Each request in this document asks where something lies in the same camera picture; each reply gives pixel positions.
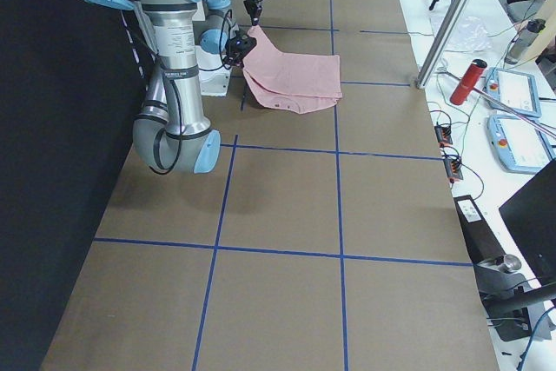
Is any black device with label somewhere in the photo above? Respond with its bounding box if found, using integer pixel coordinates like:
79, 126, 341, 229
453, 195, 506, 264

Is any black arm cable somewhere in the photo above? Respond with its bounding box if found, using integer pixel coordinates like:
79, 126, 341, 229
149, 75, 186, 176

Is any white pedestal column base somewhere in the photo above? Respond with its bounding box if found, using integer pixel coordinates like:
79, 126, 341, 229
194, 18, 231, 97

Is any grey water bottle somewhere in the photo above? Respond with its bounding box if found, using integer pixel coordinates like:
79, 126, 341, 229
505, 18, 546, 65

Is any red cylindrical bottle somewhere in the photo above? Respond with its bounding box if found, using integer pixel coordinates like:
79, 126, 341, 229
449, 58, 487, 106

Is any black monitor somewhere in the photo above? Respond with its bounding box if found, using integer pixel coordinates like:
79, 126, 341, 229
499, 161, 556, 284

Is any near blue teach pendant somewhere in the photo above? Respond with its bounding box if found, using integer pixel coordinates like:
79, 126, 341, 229
486, 115, 555, 175

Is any reacher grabber stick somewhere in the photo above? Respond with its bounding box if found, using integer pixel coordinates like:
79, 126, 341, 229
436, 67, 556, 133

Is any orange black terminal block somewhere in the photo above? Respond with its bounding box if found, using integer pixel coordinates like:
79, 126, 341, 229
434, 124, 453, 148

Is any clear plastic bag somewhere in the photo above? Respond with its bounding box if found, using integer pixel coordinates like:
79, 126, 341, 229
446, 16, 493, 53

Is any aluminium frame post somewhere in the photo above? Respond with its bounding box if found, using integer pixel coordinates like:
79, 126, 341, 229
415, 0, 469, 89

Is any far blue teach pendant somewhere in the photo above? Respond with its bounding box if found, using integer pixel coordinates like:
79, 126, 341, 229
484, 68, 542, 118

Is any pink Snoopy t-shirt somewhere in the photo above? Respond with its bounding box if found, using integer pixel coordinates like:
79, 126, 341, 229
243, 26, 342, 115

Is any blue teach pendant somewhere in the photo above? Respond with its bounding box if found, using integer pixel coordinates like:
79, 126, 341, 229
486, 115, 555, 175
484, 68, 542, 118

